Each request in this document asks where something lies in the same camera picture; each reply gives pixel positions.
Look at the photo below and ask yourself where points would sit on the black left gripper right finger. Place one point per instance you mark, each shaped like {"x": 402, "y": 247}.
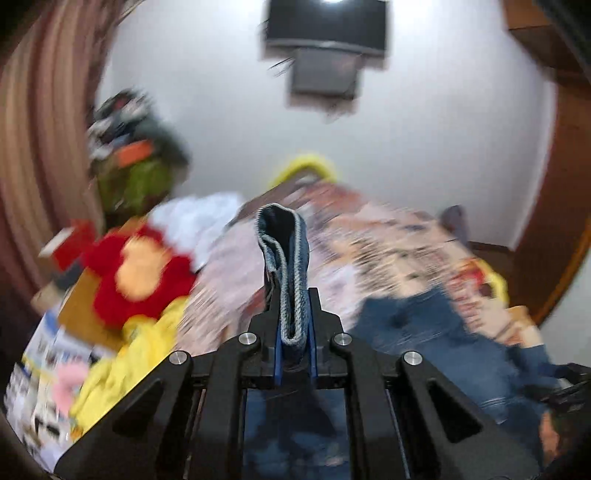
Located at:
{"x": 406, "y": 419}

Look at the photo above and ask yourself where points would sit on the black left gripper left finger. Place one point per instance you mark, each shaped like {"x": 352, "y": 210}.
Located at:
{"x": 182, "y": 421}

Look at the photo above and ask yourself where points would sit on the blue denim jacket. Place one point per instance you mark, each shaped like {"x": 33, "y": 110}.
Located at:
{"x": 295, "y": 430}

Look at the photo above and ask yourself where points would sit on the pile of clutter clothes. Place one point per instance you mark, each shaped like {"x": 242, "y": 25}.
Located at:
{"x": 128, "y": 118}

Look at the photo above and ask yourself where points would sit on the yellow cloth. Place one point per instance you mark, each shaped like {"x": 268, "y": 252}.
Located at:
{"x": 147, "y": 342}

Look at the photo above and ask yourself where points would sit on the red plush toy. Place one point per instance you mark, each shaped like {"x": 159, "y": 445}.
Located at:
{"x": 138, "y": 275}

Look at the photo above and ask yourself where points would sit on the brown cardboard box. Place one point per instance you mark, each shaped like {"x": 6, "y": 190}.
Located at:
{"x": 73, "y": 311}

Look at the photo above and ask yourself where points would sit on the patterned printed bed cover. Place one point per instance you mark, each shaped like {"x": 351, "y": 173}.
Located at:
{"x": 358, "y": 249}

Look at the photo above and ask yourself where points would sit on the white cloth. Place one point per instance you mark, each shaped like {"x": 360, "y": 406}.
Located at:
{"x": 191, "y": 225}

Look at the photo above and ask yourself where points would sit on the purple grey bag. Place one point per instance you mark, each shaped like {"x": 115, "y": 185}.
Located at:
{"x": 453, "y": 219}

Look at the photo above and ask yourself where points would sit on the green storage bag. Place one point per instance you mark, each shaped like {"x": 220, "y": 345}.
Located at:
{"x": 133, "y": 190}

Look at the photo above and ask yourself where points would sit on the orange box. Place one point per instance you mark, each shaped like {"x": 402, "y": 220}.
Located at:
{"x": 134, "y": 152}

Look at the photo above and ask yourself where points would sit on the brown wooden wardrobe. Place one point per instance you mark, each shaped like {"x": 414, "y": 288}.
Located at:
{"x": 556, "y": 238}

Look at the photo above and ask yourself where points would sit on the striped brown curtain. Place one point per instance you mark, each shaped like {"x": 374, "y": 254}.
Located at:
{"x": 51, "y": 66}

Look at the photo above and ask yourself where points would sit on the wall-mounted black television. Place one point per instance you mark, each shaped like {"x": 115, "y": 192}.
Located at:
{"x": 328, "y": 41}

